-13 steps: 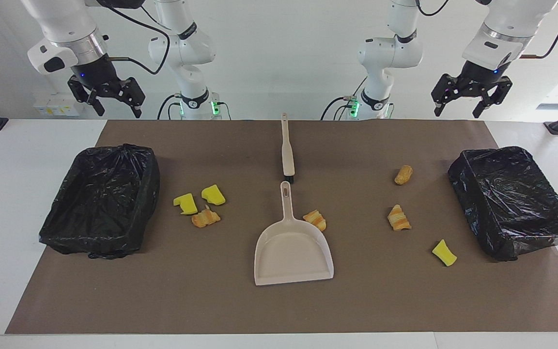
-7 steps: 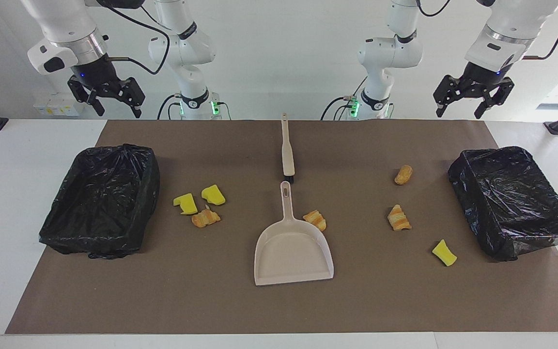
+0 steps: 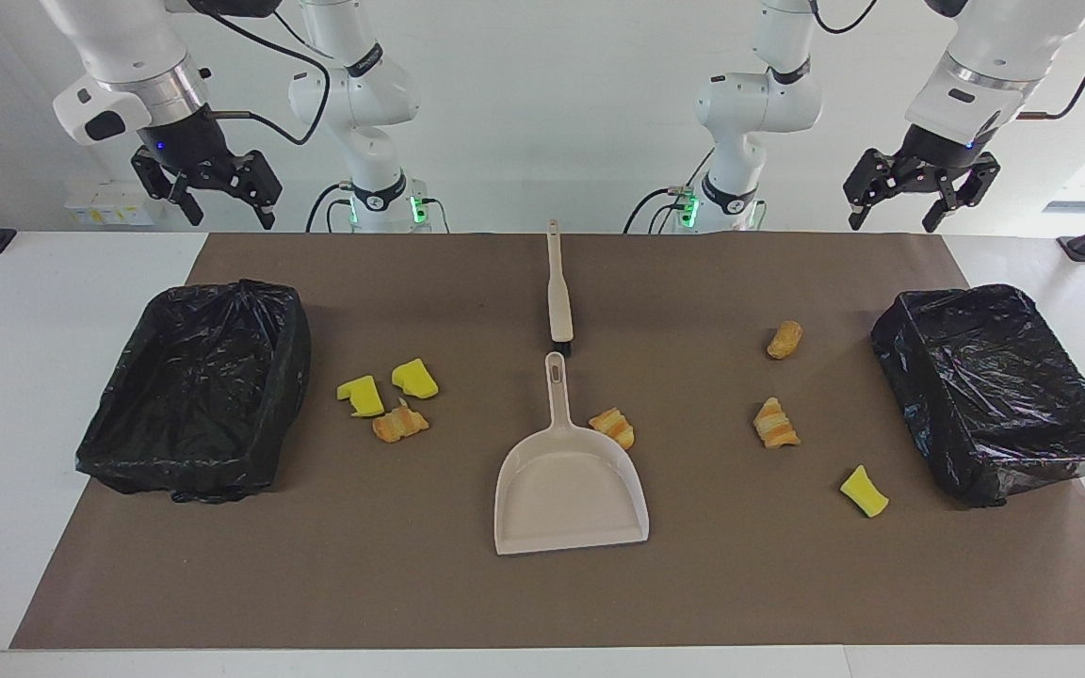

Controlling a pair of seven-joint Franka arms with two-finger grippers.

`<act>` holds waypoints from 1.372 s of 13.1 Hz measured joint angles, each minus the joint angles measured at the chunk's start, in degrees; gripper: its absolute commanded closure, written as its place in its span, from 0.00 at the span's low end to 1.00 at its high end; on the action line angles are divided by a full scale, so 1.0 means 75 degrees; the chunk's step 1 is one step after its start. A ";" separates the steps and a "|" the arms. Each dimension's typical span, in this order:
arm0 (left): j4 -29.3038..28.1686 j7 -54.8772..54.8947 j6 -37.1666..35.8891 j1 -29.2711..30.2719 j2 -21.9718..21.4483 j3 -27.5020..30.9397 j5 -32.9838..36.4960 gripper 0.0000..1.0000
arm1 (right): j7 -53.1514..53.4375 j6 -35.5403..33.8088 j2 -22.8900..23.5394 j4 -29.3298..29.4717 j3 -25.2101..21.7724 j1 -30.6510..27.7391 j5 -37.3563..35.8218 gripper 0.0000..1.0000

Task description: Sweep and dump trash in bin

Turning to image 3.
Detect small orange toy croissant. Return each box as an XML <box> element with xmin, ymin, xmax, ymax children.
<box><xmin>589</xmin><ymin>407</ymin><xmax>636</xmax><ymax>451</ymax></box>

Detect black left base cables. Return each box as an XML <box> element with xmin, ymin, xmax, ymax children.
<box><xmin>623</xmin><ymin>146</ymin><xmax>715</xmax><ymax>234</ymax></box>

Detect brown fried nugget toy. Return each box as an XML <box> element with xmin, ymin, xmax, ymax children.
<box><xmin>767</xmin><ymin>320</ymin><xmax>804</xmax><ymax>361</ymax></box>

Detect black base cables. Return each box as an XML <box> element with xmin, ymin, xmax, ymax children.
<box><xmin>623</xmin><ymin>146</ymin><xmax>715</xmax><ymax>234</ymax></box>
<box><xmin>305</xmin><ymin>182</ymin><xmax>451</xmax><ymax>234</ymax></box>

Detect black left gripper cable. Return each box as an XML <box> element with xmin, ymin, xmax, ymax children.
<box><xmin>1016</xmin><ymin>0</ymin><xmax>1085</xmax><ymax>121</ymax></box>

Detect beige plastic dustpan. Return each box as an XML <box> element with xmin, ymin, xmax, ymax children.
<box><xmin>494</xmin><ymin>352</ymin><xmax>651</xmax><ymax>557</ymax></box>

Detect notched yellow sponge piece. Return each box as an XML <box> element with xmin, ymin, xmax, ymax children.
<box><xmin>336</xmin><ymin>375</ymin><xmax>386</xmax><ymax>419</ymax></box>

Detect black right base cables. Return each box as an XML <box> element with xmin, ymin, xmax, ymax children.
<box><xmin>305</xmin><ymin>182</ymin><xmax>451</xmax><ymax>234</ymax></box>

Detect white wall socket box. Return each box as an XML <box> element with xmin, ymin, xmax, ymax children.
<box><xmin>64</xmin><ymin>179</ymin><xmax>165</xmax><ymax>227</ymax></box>

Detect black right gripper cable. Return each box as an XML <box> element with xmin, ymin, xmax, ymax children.
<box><xmin>189</xmin><ymin>0</ymin><xmax>332</xmax><ymax>148</ymax></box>

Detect brown table mat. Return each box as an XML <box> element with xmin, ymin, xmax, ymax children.
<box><xmin>10</xmin><ymin>233</ymin><xmax>1085</xmax><ymax>651</ymax></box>

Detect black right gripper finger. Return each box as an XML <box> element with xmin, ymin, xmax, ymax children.
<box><xmin>222</xmin><ymin>151</ymin><xmax>282</xmax><ymax>231</ymax></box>
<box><xmin>131</xmin><ymin>146</ymin><xmax>205</xmax><ymax>228</ymax></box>

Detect orange striped toy croissant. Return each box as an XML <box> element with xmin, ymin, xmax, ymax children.
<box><xmin>371</xmin><ymin>398</ymin><xmax>430</xmax><ymax>444</ymax></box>

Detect bin lined with black bag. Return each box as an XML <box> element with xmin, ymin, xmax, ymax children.
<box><xmin>870</xmin><ymin>283</ymin><xmax>1085</xmax><ymax>509</ymax></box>
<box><xmin>74</xmin><ymin>279</ymin><xmax>314</xmax><ymax>505</ymax></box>

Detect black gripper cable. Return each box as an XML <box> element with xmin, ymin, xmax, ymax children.
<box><xmin>189</xmin><ymin>0</ymin><xmax>332</xmax><ymax>148</ymax></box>
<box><xmin>1016</xmin><ymin>0</ymin><xmax>1085</xmax><ymax>121</ymax></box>

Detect beige brush with black bristles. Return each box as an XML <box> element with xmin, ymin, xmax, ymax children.
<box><xmin>546</xmin><ymin>218</ymin><xmax>576</xmax><ymax>357</ymax></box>

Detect large pale toy croissant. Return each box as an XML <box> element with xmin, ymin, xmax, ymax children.
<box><xmin>753</xmin><ymin>396</ymin><xmax>802</xmax><ymax>450</ymax></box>

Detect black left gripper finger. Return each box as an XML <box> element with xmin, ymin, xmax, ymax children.
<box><xmin>844</xmin><ymin>148</ymin><xmax>901</xmax><ymax>233</ymax></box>
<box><xmin>922</xmin><ymin>153</ymin><xmax>1002</xmax><ymax>234</ymax></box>

